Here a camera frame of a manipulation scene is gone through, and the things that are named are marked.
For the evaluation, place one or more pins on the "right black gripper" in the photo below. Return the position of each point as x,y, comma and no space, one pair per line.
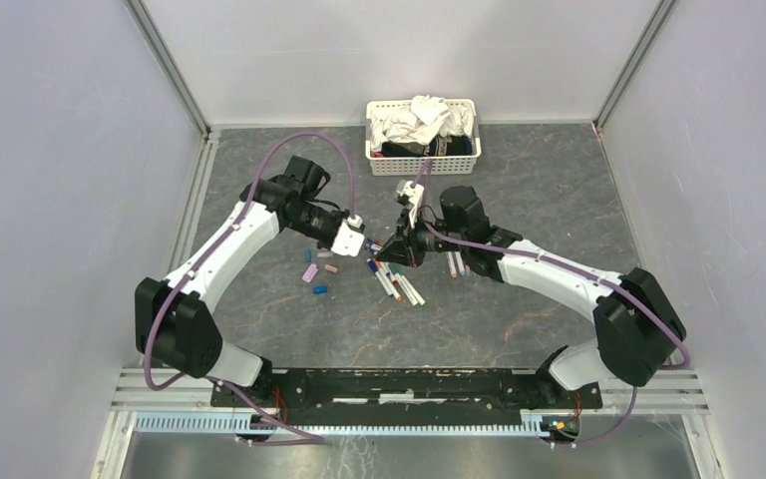
407,249

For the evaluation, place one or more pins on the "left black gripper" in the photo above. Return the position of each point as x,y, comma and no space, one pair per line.
336,217

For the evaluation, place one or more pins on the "pink highlighter cap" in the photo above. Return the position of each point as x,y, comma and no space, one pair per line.
310,273

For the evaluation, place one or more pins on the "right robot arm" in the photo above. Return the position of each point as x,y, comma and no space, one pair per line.
636,328

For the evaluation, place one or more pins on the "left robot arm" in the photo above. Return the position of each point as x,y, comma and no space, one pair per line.
173,315

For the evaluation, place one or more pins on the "orange tip white marker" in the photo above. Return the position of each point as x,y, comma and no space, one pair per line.
384,281

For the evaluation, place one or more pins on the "white plastic basket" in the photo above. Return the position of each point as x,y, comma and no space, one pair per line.
439,166

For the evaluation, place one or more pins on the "black printed cloth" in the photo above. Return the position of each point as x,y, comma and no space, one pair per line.
440,146

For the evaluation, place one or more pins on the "white crumpled cloth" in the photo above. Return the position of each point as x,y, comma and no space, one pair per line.
418,120

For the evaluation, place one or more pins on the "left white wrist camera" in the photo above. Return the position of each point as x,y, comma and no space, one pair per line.
350,238

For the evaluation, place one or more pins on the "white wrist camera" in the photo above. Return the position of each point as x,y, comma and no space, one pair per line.
410,194
350,238

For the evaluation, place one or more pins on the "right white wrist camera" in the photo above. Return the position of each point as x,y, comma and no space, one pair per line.
410,194

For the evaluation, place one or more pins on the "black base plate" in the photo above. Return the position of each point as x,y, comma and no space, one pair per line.
416,397

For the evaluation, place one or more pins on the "white cable duct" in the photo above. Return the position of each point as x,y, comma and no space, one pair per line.
249,424

